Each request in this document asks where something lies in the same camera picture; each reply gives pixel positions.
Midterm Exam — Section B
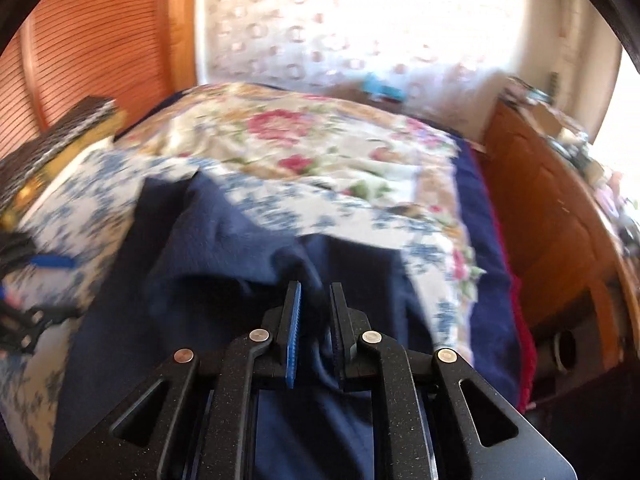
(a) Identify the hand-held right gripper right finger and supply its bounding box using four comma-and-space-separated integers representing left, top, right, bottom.
329, 282, 577, 480

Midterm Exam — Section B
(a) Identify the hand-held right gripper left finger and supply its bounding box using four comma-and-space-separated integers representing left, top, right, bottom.
50, 280, 304, 480

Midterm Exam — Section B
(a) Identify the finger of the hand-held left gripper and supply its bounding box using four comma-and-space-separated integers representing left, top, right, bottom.
0, 287, 82, 357
0, 232, 77, 272

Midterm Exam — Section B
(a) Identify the navy blue t-shirt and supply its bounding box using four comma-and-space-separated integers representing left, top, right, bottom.
50, 167, 436, 480

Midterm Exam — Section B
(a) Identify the red blanket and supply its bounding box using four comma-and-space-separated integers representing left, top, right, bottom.
492, 195, 540, 413

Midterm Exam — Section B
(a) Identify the pink floral quilt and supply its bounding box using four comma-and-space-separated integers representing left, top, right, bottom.
117, 82, 488, 291

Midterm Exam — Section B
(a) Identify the grey round object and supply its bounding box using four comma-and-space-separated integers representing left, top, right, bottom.
546, 327, 582, 375

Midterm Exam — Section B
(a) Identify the wooden louvred wardrobe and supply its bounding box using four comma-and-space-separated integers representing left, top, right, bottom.
0, 0, 198, 161

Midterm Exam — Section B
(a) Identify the wooden dresser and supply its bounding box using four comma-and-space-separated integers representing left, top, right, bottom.
479, 95, 640, 376

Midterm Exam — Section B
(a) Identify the turquoise box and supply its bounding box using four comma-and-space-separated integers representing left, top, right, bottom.
362, 74, 408, 102

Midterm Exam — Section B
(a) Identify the cardboard box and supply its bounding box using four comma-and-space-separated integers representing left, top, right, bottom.
531, 102, 564, 137

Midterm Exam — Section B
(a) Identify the clutter of small items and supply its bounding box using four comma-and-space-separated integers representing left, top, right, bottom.
502, 72, 640, 261

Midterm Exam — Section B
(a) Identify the white circle-patterned curtain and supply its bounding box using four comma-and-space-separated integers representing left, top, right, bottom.
195, 0, 531, 106

